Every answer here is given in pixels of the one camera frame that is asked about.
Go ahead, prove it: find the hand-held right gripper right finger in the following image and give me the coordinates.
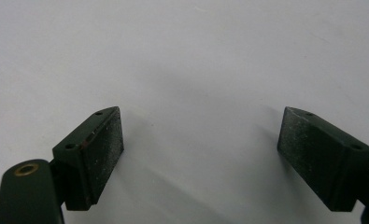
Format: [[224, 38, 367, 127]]
[[277, 105, 369, 213]]

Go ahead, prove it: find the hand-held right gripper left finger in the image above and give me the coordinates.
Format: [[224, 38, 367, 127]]
[[51, 105, 125, 212]]

